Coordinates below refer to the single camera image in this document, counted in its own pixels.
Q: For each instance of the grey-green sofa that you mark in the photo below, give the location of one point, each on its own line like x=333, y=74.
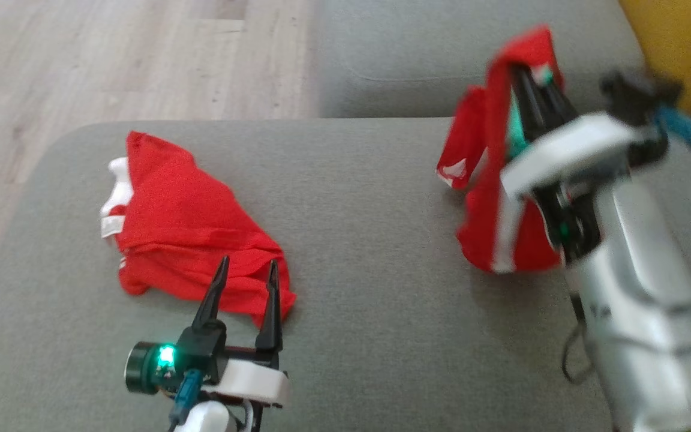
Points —
x=381, y=270

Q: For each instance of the red white basketball jersey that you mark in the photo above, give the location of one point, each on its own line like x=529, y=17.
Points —
x=183, y=228

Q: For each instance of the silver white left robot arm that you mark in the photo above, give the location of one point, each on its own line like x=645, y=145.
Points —
x=207, y=419

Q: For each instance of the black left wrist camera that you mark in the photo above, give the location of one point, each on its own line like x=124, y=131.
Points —
x=198, y=351

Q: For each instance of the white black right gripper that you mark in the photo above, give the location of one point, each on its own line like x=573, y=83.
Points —
x=573, y=150

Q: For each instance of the yellow cushion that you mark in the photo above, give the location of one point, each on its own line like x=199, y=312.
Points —
x=687, y=42

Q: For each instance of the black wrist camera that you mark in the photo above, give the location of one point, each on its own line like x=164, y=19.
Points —
x=198, y=351
x=633, y=96

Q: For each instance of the grey stitched sofa cushion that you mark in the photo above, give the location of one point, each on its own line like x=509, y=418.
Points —
x=429, y=54

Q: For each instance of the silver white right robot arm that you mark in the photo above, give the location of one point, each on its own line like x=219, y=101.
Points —
x=639, y=312

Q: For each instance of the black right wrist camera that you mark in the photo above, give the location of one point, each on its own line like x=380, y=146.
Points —
x=633, y=96

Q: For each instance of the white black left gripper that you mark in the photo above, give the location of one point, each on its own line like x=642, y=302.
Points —
x=249, y=384

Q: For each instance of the red shorts with white stripe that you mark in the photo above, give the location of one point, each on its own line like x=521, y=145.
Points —
x=489, y=180

